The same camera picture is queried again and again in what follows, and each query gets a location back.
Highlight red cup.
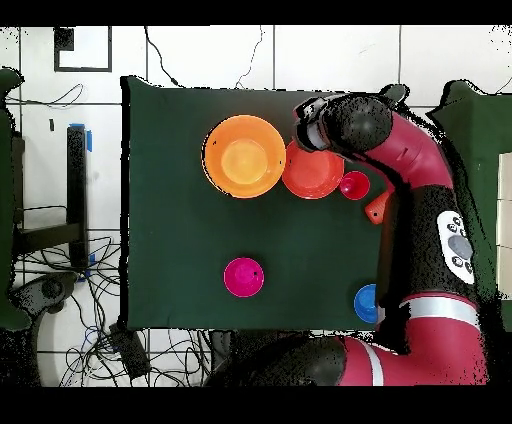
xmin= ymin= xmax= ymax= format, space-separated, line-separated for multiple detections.
xmin=338 ymin=170 xmax=371 ymax=201

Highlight small dark blue bowl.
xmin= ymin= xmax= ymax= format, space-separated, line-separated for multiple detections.
xmin=353 ymin=283 xmax=380 ymax=325

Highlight orange-red shallow bowl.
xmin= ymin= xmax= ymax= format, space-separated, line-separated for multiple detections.
xmin=281 ymin=139 xmax=346 ymax=200

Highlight black office chair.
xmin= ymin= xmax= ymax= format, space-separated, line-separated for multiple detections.
xmin=9 ymin=271 xmax=79 ymax=321

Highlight dark green table cloth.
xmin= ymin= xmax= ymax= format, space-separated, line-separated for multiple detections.
xmin=119 ymin=75 xmax=409 ymax=334

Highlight black metal frame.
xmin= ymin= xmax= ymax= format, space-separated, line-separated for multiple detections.
xmin=15 ymin=125 xmax=89 ymax=273

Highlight thin black floor cable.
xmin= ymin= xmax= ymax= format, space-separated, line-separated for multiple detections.
xmin=7 ymin=82 xmax=84 ymax=109
xmin=143 ymin=25 xmax=180 ymax=87
xmin=235 ymin=25 xmax=265 ymax=89

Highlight black square tape outline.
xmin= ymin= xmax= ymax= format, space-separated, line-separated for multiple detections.
xmin=53 ymin=25 xmax=113 ymax=73

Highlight small crimson bowl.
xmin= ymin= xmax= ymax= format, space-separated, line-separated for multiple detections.
xmin=223 ymin=256 xmax=266 ymax=298

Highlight tangled floor cables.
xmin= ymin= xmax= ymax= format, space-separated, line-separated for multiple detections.
xmin=15 ymin=235 xmax=217 ymax=387

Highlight large orange bowl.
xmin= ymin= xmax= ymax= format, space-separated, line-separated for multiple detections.
xmin=200 ymin=114 xmax=288 ymax=200

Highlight orange cup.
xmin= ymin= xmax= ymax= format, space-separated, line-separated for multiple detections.
xmin=364 ymin=189 xmax=394 ymax=226

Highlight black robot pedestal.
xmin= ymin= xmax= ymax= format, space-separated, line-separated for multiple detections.
xmin=207 ymin=329 xmax=305 ymax=387

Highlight green cloth side table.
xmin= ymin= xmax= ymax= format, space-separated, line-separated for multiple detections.
xmin=425 ymin=79 xmax=512 ymax=333
xmin=0 ymin=67 xmax=32 ymax=332

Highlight black power brick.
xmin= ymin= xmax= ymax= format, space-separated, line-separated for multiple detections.
xmin=109 ymin=322 xmax=152 ymax=380

